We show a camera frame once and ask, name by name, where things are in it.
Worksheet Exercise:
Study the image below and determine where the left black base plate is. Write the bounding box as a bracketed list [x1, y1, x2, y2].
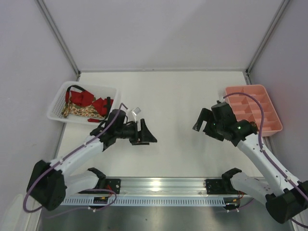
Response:
[79, 178, 121, 194]

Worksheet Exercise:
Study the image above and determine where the red tie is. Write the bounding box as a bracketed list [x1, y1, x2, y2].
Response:
[64, 86, 114, 122]

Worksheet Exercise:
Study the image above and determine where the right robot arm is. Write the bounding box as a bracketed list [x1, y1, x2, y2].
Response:
[193, 103, 308, 224]

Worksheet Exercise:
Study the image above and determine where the left aluminium frame post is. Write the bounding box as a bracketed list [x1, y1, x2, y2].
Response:
[35, 0, 81, 79]

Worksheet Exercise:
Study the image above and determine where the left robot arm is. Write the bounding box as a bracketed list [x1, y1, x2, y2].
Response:
[23, 109, 157, 212]

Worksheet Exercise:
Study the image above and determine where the beige floral tie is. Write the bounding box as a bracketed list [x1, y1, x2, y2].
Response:
[61, 103, 104, 118]

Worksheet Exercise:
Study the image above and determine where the white slotted cable duct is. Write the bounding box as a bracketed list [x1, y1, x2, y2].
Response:
[61, 196, 244, 207]

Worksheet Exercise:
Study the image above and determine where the aluminium mounting rail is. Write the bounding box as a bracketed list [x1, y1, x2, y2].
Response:
[64, 177, 265, 199]

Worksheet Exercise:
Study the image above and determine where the right aluminium frame post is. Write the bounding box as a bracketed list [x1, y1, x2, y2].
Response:
[245, 0, 293, 76]

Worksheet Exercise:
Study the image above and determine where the white plastic basket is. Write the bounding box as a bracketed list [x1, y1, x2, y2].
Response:
[47, 81, 120, 126]

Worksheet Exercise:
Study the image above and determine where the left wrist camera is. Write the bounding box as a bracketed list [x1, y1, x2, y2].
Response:
[131, 107, 141, 122]

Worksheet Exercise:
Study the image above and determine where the aluminium frame post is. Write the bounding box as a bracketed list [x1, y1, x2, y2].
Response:
[245, 0, 293, 76]
[35, 0, 81, 79]

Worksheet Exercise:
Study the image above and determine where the pink divided organizer tray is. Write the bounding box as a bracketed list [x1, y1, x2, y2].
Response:
[225, 85, 283, 137]

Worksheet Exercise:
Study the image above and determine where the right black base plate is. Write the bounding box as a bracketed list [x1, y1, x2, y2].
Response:
[205, 178, 245, 195]

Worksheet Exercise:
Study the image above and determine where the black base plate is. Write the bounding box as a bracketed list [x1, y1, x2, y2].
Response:
[205, 178, 245, 195]
[79, 178, 121, 194]

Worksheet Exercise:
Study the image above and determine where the dark brown patterned tie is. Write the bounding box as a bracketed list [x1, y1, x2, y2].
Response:
[250, 122, 257, 129]

